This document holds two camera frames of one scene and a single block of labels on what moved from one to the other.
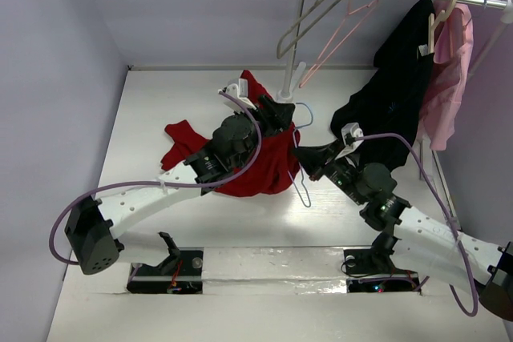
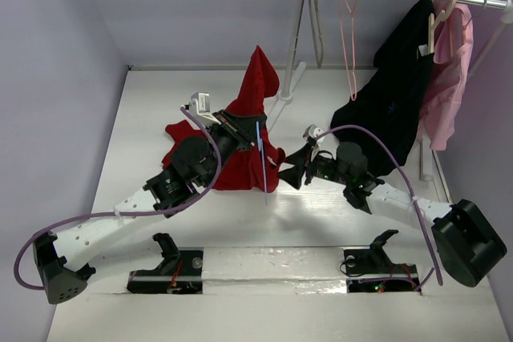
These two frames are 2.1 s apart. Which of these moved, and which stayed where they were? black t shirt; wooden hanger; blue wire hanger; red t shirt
Moved: red t shirt; blue wire hanger
Stayed: black t shirt; wooden hanger
